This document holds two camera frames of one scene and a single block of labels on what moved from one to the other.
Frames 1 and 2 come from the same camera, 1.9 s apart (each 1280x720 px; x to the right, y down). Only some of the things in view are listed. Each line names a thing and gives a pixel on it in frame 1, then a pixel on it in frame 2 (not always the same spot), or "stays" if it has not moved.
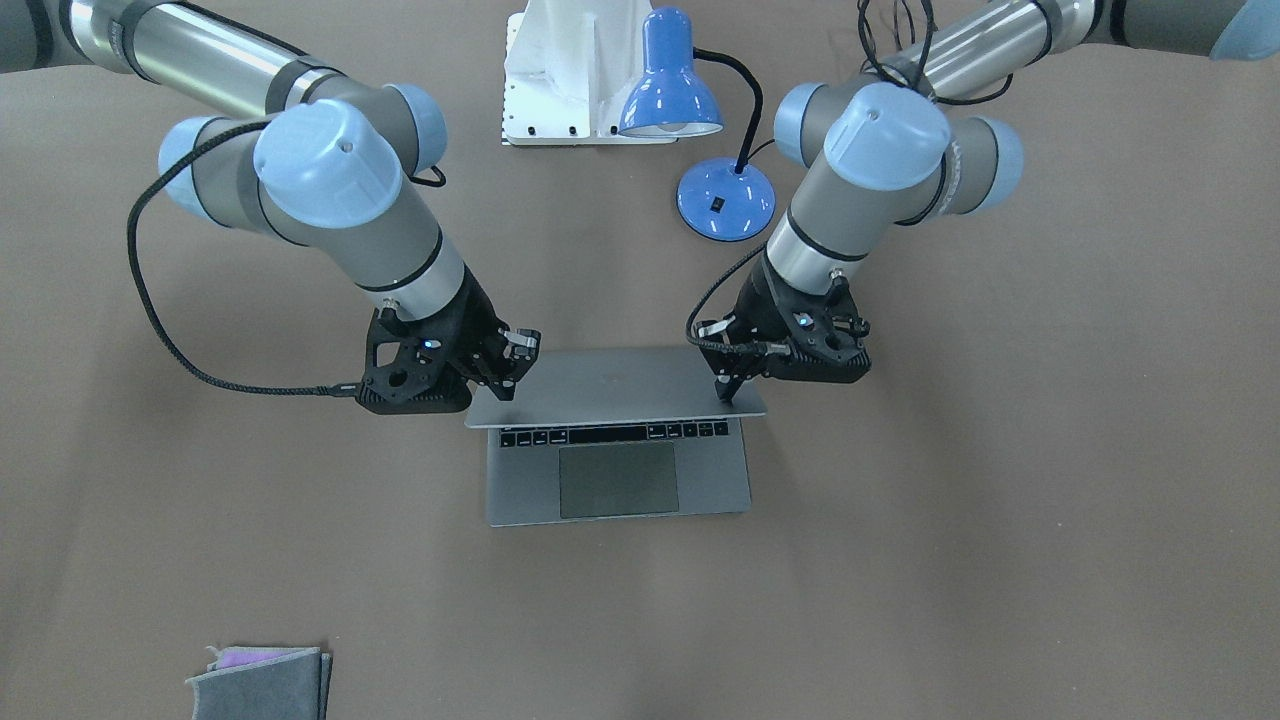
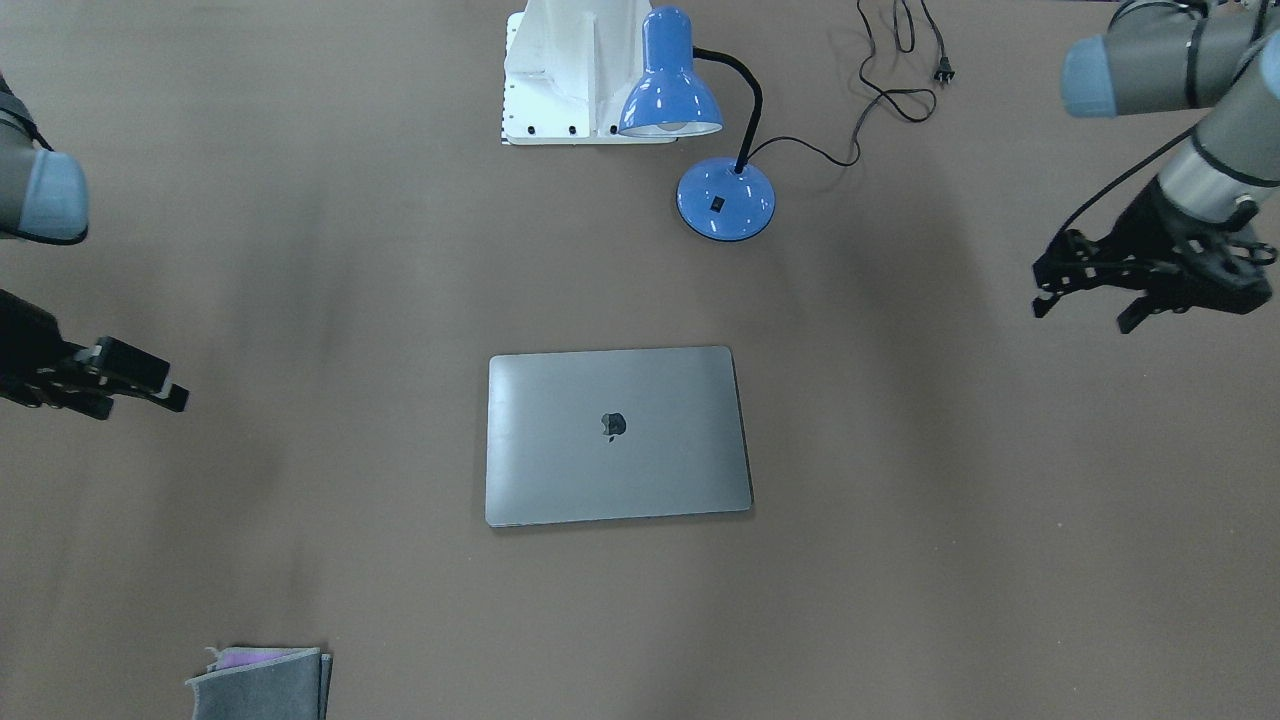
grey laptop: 601,434 stays
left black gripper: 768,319 -> 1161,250
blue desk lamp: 670,98 stays
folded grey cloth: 263,683 stays
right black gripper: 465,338 -> 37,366
